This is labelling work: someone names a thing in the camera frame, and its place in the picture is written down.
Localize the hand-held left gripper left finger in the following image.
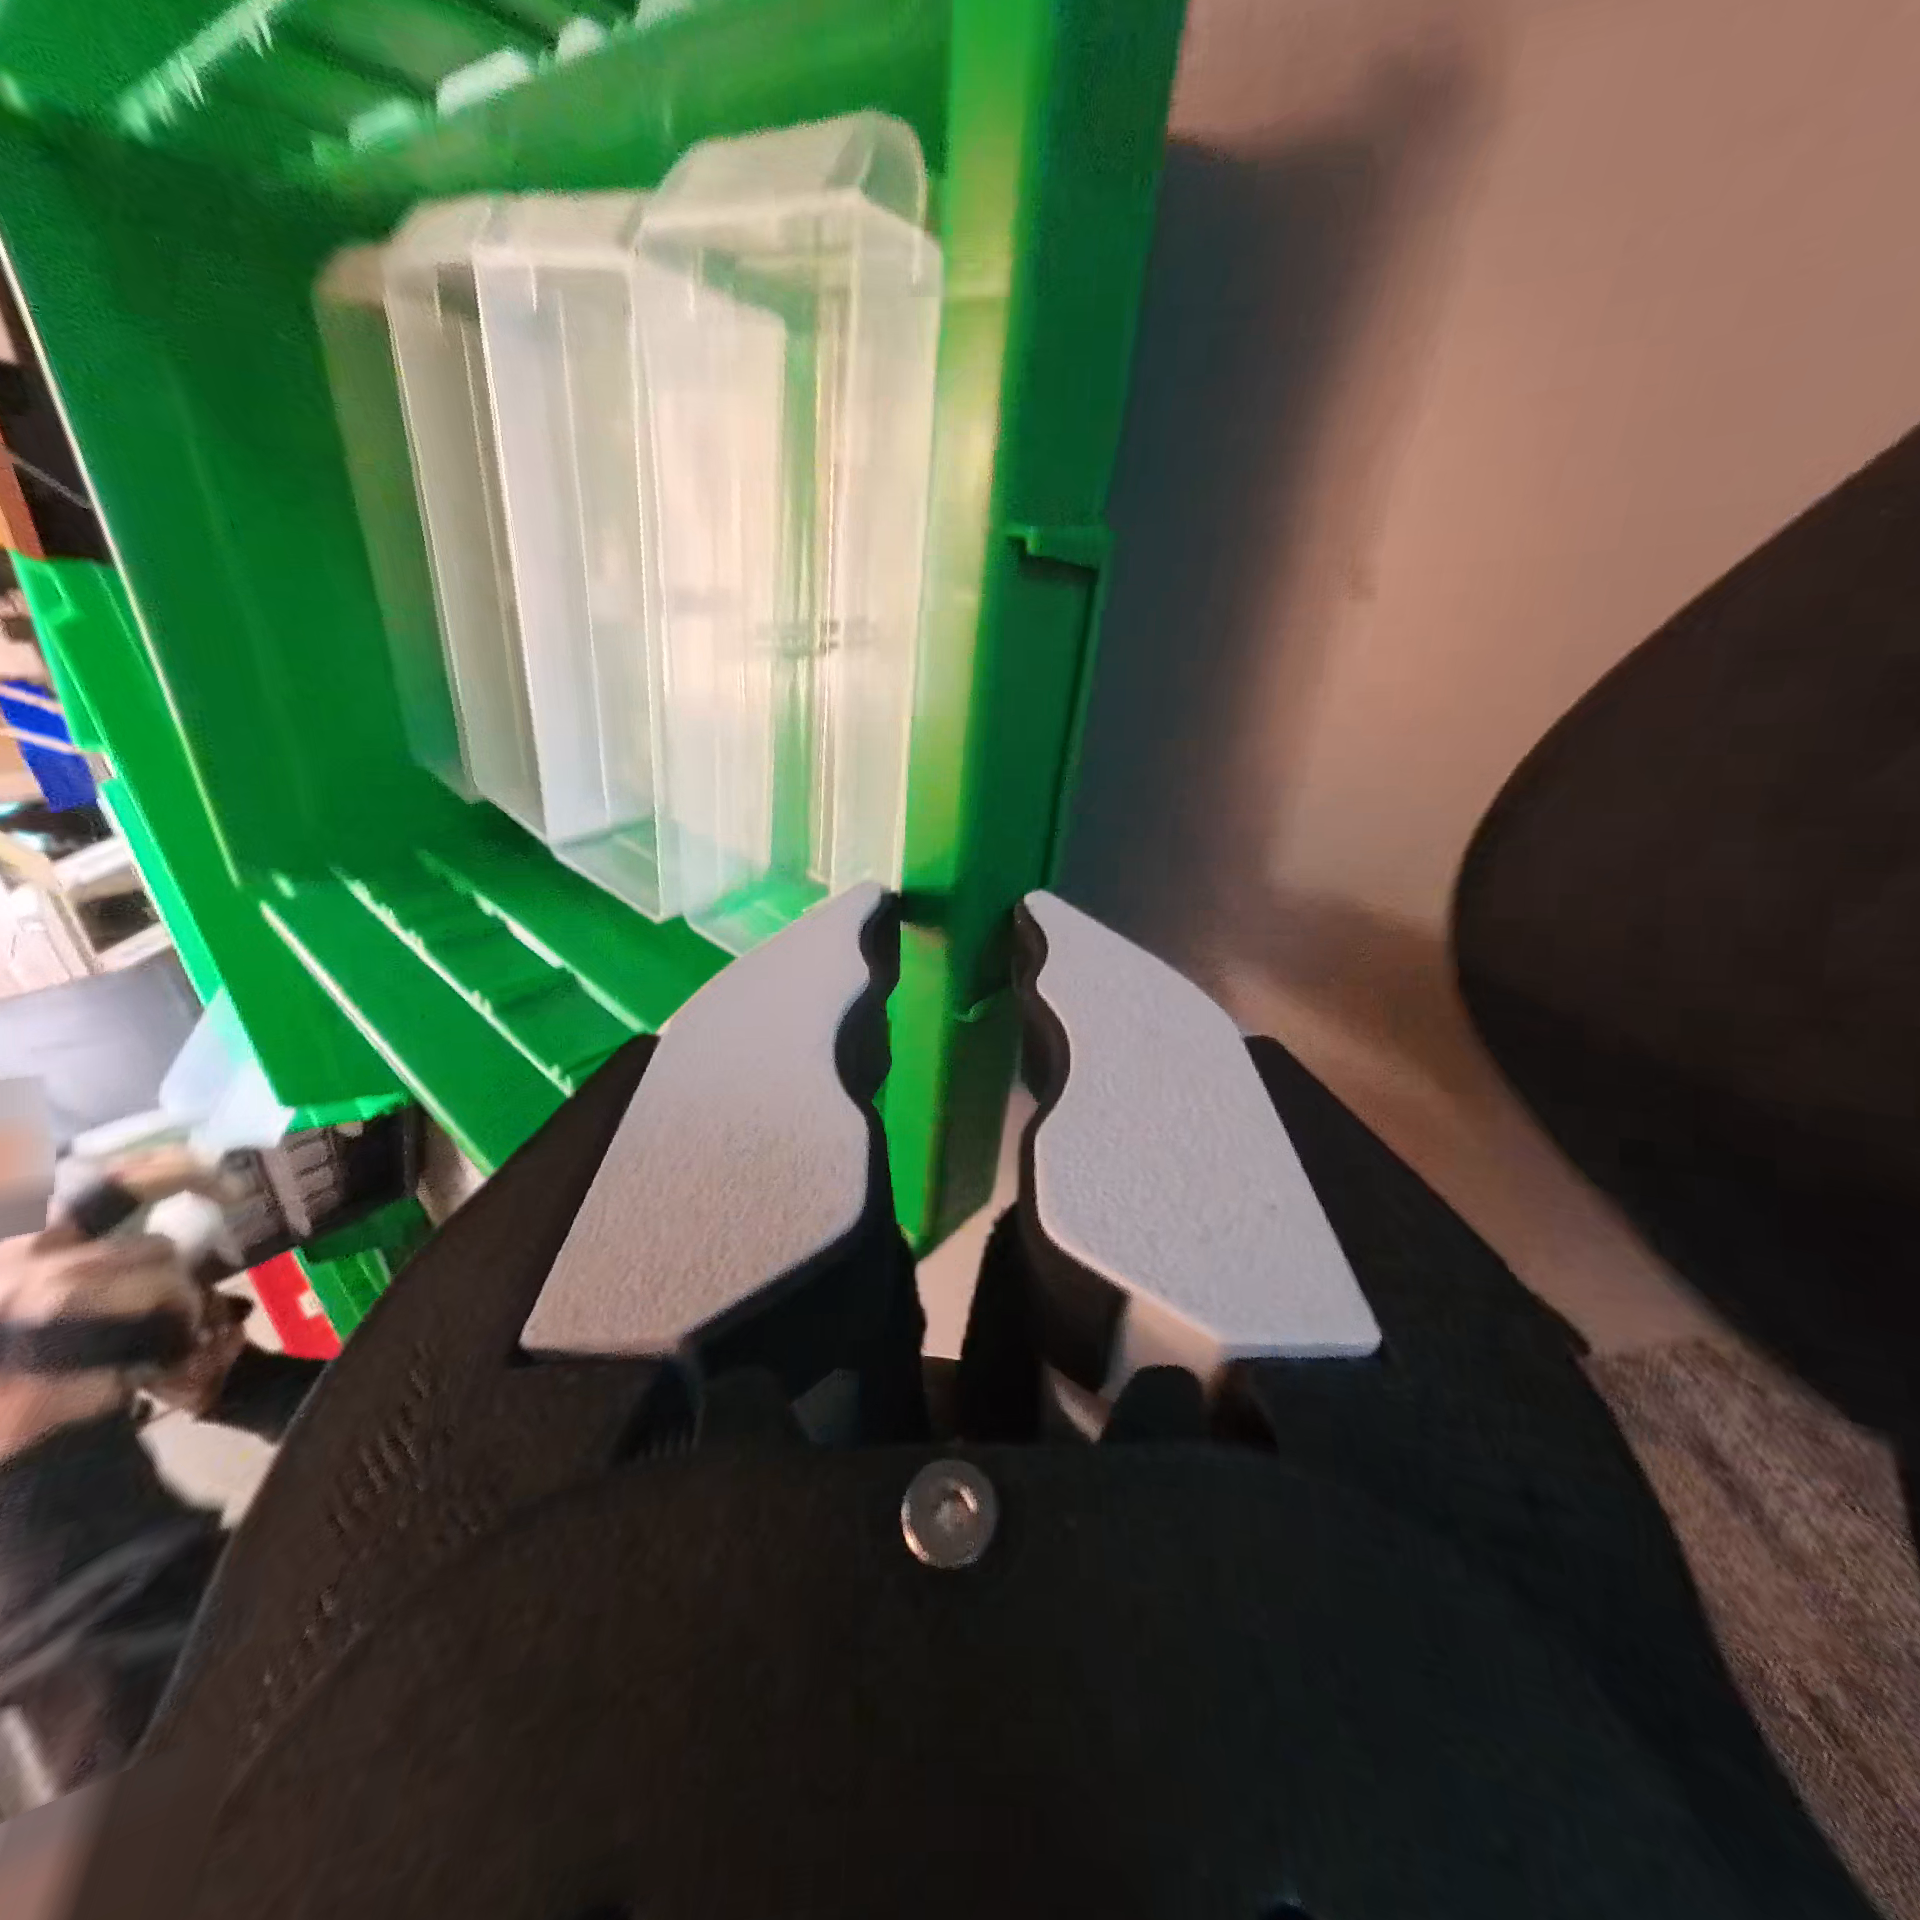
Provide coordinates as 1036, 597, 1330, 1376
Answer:
519, 883, 924, 1366

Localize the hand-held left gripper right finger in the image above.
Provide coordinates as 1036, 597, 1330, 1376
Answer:
1009, 892, 1383, 1402

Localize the clear plastic drawer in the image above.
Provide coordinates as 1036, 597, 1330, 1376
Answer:
471, 192, 669, 922
311, 245, 481, 802
383, 209, 548, 841
627, 112, 947, 956

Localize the green plastic drawer cabinet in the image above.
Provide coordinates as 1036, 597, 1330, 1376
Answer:
8, 546, 231, 1024
0, 0, 1187, 1256

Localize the black ribbed device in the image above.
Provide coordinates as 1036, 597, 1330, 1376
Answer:
223, 1113, 424, 1265

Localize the red plastic box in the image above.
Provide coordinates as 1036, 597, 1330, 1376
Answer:
245, 1256, 345, 1365

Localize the black upholstered chair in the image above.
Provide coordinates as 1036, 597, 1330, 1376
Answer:
1450, 425, 1920, 1450

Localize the blue plastic bin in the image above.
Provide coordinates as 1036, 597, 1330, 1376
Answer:
0, 673, 81, 816

